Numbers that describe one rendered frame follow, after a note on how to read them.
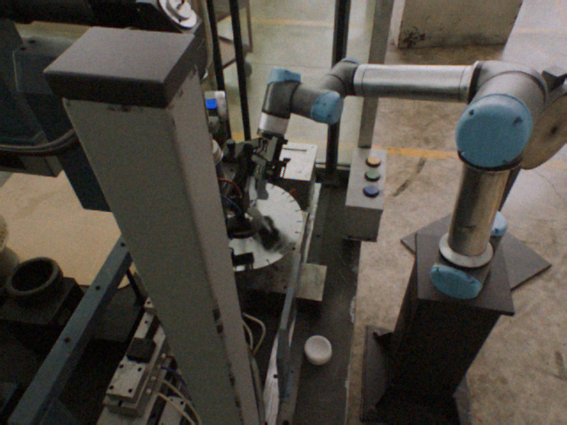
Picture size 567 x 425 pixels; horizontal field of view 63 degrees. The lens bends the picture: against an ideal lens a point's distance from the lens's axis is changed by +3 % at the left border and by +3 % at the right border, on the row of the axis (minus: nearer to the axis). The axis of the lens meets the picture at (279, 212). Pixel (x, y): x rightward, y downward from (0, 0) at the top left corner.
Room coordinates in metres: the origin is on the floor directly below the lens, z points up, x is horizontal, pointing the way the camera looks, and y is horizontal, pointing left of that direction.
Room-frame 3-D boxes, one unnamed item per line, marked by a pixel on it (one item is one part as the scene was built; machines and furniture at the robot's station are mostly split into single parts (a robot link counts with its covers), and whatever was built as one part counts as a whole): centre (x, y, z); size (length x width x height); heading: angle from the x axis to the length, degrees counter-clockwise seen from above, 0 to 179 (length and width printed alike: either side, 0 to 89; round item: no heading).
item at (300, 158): (1.13, -0.03, 0.82); 0.18 x 0.18 x 0.15; 77
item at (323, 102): (0.93, -0.11, 1.24); 0.11 x 0.11 x 0.08; 55
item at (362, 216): (1.04, -0.28, 0.82); 0.28 x 0.11 x 0.15; 167
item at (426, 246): (0.78, -0.52, 0.37); 0.40 x 0.40 x 0.75; 77
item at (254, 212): (0.82, 0.10, 0.96); 0.11 x 0.11 x 0.03
